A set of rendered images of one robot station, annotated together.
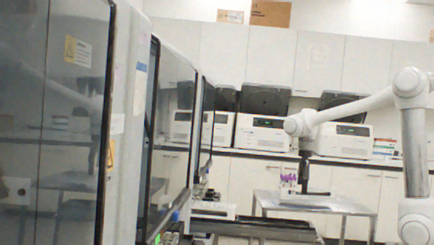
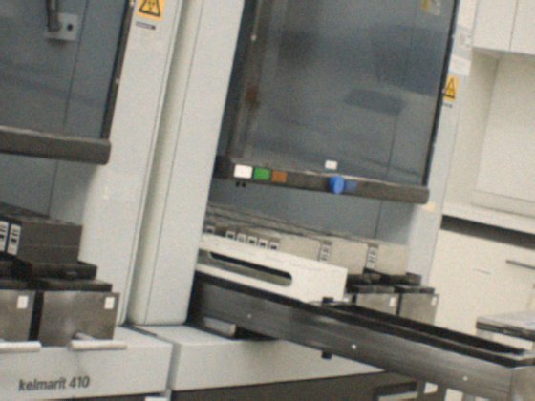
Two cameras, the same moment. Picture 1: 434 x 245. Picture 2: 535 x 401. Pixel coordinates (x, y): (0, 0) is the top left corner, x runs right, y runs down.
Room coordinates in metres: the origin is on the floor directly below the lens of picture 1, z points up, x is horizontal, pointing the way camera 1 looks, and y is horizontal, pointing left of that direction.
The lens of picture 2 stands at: (0.25, -0.96, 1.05)
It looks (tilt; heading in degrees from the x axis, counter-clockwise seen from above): 3 degrees down; 37
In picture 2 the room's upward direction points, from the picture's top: 10 degrees clockwise
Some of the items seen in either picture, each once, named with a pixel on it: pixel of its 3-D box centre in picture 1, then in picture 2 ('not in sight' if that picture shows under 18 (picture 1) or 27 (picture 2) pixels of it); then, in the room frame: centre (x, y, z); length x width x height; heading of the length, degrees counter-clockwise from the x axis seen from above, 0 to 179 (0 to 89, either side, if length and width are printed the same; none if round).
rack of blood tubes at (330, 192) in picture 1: (306, 192); not in sight; (2.11, -0.31, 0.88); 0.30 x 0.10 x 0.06; 96
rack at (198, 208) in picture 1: (201, 210); (247, 268); (1.73, 0.19, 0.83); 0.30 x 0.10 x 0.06; 91
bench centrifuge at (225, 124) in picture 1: (208, 114); not in sight; (4.33, 0.48, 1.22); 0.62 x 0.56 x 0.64; 179
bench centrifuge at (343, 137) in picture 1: (342, 124); not in sight; (4.35, -0.96, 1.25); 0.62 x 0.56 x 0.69; 0
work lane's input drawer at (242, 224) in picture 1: (241, 226); (337, 330); (1.73, 0.01, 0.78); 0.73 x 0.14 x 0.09; 91
